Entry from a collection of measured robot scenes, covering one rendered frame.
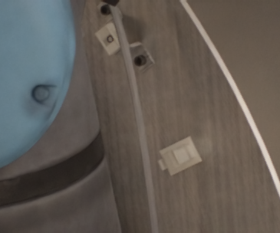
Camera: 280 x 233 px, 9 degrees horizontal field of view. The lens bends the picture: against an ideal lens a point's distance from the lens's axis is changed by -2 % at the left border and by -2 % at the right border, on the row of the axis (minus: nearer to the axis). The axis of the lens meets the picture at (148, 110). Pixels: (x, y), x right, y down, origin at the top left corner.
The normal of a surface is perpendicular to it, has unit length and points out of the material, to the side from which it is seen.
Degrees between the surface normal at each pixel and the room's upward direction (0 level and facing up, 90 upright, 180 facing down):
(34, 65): 93
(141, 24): 90
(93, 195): 89
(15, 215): 96
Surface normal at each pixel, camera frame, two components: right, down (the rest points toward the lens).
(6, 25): -0.09, 0.24
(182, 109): -0.47, 0.19
